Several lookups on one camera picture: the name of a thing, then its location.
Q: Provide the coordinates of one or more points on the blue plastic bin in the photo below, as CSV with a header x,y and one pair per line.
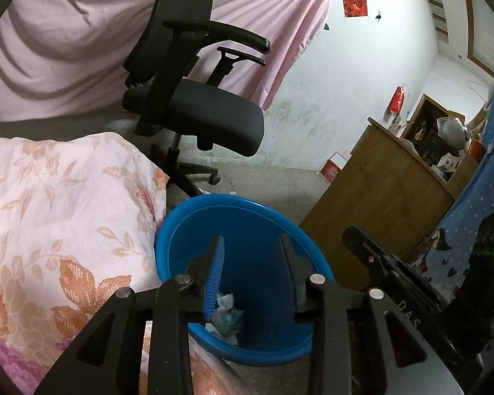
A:
x,y
255,230

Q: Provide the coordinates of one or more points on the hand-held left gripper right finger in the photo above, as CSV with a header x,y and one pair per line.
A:
x,y
289,261

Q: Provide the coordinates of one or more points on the paper wrappers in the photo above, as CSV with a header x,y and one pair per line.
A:
x,y
226,317

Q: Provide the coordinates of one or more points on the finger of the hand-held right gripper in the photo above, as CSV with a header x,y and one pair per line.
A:
x,y
395,271

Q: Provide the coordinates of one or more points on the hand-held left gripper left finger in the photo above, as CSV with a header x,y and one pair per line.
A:
x,y
214,284

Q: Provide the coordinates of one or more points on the pink curtain cloth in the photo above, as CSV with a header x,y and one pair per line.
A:
x,y
66,28

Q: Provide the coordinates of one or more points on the red container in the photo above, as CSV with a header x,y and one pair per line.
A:
x,y
476,150

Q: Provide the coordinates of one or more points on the floral blanket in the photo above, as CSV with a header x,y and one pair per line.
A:
x,y
45,222

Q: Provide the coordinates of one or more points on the white plastic bag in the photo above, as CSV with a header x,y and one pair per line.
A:
x,y
453,131

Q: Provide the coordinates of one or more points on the small red wall hanging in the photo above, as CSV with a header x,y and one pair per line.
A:
x,y
397,101

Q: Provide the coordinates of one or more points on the dark framed picture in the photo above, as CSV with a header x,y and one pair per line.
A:
x,y
426,131

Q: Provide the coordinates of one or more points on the black office chair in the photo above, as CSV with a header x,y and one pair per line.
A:
x,y
214,115

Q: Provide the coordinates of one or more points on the blue dotted cloth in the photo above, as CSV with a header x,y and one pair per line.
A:
x,y
477,185

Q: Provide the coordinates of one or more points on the wooden cabinet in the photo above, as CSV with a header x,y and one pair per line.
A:
x,y
374,193

